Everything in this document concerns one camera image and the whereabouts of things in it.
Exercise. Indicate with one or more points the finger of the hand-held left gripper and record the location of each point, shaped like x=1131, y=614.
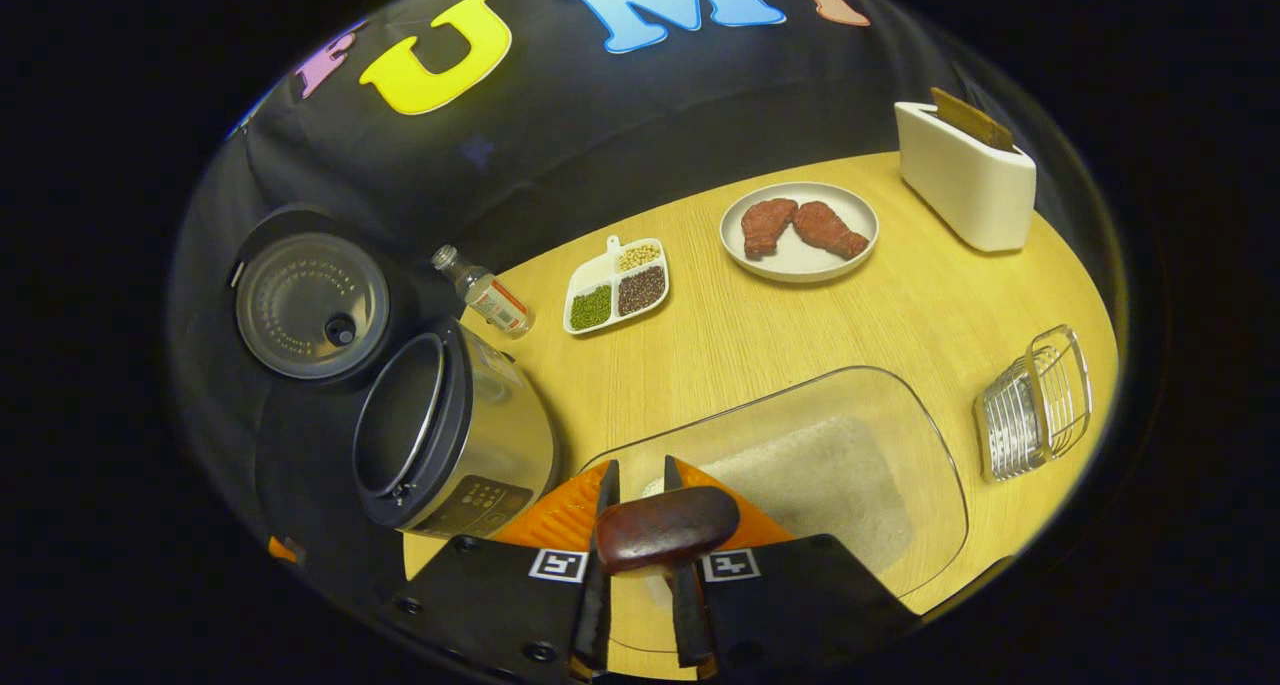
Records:
x=285, y=549

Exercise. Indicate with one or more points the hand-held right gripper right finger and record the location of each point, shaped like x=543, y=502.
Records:
x=790, y=595

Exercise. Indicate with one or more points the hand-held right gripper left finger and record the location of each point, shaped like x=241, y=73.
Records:
x=490, y=605

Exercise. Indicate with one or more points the brown wooden spoon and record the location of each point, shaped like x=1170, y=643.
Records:
x=665, y=530

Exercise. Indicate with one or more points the dark grey rice cooker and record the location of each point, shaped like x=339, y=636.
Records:
x=500, y=435

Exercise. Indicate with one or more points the clear plastic container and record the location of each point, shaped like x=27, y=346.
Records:
x=930, y=485

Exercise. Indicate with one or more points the small clear bottle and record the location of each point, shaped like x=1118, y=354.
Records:
x=490, y=300

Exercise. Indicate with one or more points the white round plate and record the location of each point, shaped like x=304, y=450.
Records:
x=800, y=265

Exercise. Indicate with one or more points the white divided bean dish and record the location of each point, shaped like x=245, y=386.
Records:
x=612, y=290

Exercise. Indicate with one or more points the red meat piece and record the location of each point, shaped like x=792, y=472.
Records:
x=828, y=230
x=765, y=227

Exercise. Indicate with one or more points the white toaster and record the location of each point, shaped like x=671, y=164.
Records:
x=965, y=190

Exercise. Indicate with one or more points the black backdrop cloth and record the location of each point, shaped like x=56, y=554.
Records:
x=600, y=135

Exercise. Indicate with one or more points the brown toast slice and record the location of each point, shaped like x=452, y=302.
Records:
x=970, y=120

